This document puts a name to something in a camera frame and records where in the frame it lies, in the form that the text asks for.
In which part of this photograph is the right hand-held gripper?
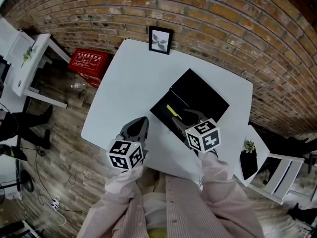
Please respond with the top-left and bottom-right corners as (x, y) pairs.
(172, 109), (221, 158)

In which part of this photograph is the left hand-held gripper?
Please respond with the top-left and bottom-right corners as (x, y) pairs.
(106, 117), (150, 171)

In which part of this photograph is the yellow plastic tool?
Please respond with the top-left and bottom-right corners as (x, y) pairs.
(166, 104), (183, 120)

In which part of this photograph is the person's right forearm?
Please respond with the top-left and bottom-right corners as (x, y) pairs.
(198, 152), (248, 208)

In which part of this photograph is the person's left forearm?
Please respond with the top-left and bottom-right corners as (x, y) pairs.
(104, 164), (147, 208)

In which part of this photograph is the red metal box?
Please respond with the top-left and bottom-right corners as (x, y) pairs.
(68, 48), (110, 89)

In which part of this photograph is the green succulent plant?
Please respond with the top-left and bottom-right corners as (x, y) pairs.
(243, 139), (256, 154)

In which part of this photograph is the black square planter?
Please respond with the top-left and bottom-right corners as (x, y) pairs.
(239, 149), (259, 181)

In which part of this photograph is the person's pink striped shirt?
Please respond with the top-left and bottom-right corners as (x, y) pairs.
(79, 152), (265, 238)

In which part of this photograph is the white side table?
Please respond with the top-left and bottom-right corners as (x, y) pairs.
(11, 33), (72, 109)
(234, 124), (305, 204)

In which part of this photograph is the small green plant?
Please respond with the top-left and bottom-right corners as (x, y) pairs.
(22, 46), (38, 64)

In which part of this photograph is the white microwave oven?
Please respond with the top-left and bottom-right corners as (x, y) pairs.
(0, 17), (36, 84)

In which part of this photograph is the black picture frame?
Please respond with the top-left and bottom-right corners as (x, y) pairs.
(148, 25), (174, 56)

